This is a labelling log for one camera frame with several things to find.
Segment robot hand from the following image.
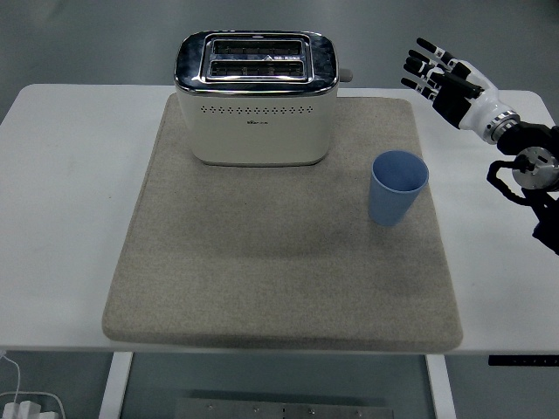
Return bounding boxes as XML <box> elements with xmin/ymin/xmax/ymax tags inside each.
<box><xmin>400</xmin><ymin>37</ymin><xmax>520</xmax><ymax>134</ymax></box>

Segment blue plastic cup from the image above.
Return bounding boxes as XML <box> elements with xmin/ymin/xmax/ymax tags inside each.
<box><xmin>368</xmin><ymin>150</ymin><xmax>430</xmax><ymax>228</ymax></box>

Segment white two-slot toaster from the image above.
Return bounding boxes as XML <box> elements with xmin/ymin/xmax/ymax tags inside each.
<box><xmin>173</xmin><ymin>30</ymin><xmax>353</xmax><ymax>168</ymax></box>

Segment black table control panel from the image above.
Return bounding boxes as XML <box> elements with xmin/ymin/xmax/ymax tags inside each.
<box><xmin>487</xmin><ymin>355</ymin><xmax>559</xmax><ymax>367</ymax></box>

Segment beige fabric mat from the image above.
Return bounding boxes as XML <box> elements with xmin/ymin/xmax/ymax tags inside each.
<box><xmin>100</xmin><ymin>94</ymin><xmax>464</xmax><ymax>353</ymax></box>

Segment white table leg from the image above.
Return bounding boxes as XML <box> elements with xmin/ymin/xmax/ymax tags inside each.
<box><xmin>425</xmin><ymin>354</ymin><xmax>458</xmax><ymax>419</ymax></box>
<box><xmin>98</xmin><ymin>351</ymin><xmax>134</xmax><ymax>419</ymax></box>

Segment white power adapter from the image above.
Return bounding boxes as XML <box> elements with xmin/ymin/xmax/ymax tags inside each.
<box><xmin>2</xmin><ymin>399</ymin><xmax>44</xmax><ymax>419</ymax></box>

